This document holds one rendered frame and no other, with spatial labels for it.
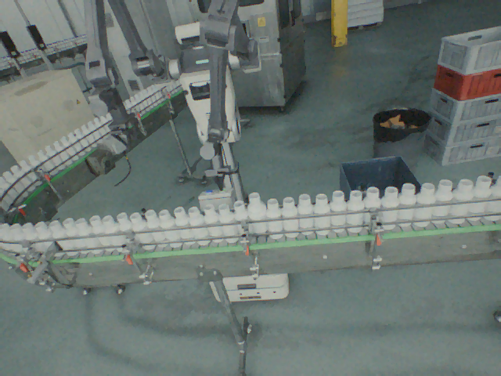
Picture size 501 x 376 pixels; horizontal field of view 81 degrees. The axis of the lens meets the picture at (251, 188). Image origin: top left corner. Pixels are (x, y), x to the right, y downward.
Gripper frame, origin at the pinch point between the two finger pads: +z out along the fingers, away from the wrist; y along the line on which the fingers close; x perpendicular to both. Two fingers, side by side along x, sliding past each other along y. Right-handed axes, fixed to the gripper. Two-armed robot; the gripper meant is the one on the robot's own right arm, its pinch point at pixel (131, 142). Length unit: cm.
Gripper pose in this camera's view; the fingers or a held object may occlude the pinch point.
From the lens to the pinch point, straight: 120.3
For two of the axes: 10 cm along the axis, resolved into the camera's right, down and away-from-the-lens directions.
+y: -0.4, 6.0, -8.0
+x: 9.9, -1.0, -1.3
